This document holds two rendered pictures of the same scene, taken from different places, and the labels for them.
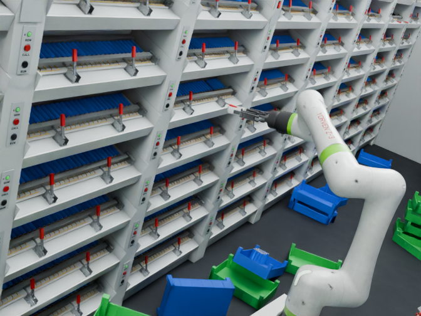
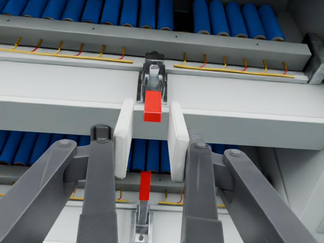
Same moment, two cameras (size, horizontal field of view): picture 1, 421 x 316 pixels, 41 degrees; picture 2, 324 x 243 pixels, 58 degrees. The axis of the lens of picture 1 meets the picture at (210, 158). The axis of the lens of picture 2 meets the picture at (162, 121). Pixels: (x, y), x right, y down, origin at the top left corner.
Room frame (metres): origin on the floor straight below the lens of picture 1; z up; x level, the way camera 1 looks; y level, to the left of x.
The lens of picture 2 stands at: (2.29, -0.20, 1.03)
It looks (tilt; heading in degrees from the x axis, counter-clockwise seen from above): 31 degrees down; 61
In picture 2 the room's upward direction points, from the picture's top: 6 degrees clockwise
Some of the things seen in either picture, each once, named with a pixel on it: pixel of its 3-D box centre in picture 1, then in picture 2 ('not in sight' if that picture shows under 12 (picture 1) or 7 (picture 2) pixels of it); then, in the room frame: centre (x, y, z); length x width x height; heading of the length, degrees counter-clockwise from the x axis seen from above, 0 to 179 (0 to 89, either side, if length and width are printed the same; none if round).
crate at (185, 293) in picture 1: (195, 300); not in sight; (2.11, -0.12, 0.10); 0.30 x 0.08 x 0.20; 114
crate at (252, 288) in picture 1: (244, 280); not in sight; (2.47, -0.34, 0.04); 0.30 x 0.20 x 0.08; 65
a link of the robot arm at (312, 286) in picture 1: (311, 293); not in sight; (1.75, -0.48, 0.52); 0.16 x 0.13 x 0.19; 110
